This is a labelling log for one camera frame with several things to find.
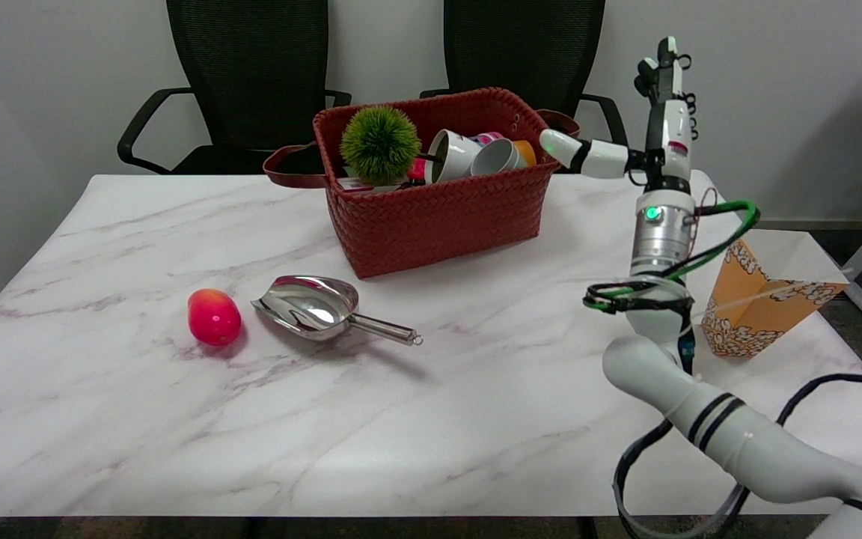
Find orange popcorn box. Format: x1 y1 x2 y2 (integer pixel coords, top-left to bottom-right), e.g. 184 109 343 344
701 238 849 359

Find red toy mango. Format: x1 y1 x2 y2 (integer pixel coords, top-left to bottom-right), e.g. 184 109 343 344
188 288 242 347

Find pale green cup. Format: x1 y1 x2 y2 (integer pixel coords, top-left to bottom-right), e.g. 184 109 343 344
470 138 523 177

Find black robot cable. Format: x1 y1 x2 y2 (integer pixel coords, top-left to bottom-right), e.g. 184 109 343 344
611 373 862 539

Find red woven basket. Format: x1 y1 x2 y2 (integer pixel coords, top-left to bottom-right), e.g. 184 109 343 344
263 87 580 279

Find shiny metal scoop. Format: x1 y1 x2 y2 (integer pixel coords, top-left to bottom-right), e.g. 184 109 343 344
251 275 424 347

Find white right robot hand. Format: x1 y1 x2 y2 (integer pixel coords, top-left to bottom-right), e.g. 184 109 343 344
539 36 699 194

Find green robot cable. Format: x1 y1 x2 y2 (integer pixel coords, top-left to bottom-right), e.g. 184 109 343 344
582 199 762 314

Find white ceramic mug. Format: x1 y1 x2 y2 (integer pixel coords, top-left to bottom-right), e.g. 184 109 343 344
424 129 486 184

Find black mesh office chair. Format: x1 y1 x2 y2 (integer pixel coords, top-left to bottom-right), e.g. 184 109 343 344
420 0 630 148
117 0 353 176

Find green fuzzy ball plant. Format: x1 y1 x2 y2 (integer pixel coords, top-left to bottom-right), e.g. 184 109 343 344
340 106 422 186

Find white printed flat box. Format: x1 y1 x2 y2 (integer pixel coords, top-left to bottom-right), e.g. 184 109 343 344
337 176 406 193

